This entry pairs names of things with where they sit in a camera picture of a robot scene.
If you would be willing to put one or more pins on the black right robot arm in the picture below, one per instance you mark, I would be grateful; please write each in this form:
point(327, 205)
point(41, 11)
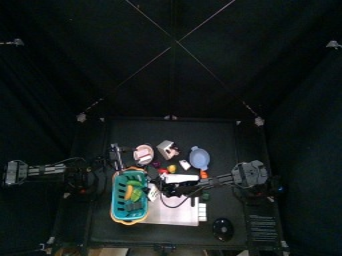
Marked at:
point(248, 173)

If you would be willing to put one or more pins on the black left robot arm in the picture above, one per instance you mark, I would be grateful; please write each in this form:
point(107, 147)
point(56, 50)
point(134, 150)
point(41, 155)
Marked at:
point(44, 170)

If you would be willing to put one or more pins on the small red toy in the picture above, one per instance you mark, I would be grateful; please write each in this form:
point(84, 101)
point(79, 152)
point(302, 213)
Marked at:
point(162, 171)

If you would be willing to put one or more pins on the green toy fruit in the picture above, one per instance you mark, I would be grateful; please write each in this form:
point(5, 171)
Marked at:
point(136, 195)

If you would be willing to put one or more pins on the pink round plate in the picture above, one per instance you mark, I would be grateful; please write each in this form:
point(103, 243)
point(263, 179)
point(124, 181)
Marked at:
point(143, 155)

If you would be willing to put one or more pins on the small purple toy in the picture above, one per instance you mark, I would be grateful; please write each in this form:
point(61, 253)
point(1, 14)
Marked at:
point(155, 164)

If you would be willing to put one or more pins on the small yellow toy fruit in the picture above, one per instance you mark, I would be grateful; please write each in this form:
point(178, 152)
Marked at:
point(171, 168)

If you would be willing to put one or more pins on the green toy vegetable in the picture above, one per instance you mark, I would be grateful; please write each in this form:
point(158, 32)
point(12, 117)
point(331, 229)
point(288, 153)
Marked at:
point(134, 183)

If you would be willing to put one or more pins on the yellow toy banana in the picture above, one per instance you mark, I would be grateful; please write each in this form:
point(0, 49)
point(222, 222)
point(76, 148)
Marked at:
point(128, 192)

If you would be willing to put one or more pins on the small green toy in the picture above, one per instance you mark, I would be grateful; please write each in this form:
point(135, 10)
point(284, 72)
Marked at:
point(204, 196)

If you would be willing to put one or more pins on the dark toy item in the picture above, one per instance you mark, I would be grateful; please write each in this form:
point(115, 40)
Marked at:
point(131, 207)

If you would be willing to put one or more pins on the small orange toy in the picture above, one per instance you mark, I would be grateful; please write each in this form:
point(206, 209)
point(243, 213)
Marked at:
point(203, 174)

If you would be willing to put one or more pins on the small white card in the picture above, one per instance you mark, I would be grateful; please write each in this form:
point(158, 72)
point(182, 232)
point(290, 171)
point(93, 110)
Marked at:
point(184, 164)

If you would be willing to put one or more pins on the white cutting board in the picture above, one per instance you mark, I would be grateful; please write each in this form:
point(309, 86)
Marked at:
point(178, 216)

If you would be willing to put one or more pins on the small white block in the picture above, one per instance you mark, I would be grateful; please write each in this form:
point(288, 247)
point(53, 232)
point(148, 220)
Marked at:
point(202, 211)

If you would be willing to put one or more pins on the small white grey box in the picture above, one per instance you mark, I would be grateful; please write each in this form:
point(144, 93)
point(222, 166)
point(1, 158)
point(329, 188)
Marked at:
point(166, 149)

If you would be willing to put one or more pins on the teal basket with orange rim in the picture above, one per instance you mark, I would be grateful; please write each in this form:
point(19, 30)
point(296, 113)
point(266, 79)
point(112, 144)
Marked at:
point(119, 213)

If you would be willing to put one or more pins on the black round disc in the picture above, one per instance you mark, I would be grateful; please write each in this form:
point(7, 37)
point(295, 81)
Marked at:
point(222, 229)

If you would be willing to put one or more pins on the black label plate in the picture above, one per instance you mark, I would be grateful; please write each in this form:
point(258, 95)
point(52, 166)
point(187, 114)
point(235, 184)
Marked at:
point(262, 226)

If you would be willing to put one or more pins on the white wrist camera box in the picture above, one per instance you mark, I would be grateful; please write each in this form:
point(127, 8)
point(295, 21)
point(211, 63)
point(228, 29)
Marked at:
point(180, 178)

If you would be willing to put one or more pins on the silver frame bracket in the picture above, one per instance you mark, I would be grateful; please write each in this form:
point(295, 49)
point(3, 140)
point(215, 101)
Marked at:
point(170, 117)
point(259, 121)
point(81, 117)
point(333, 44)
point(16, 42)

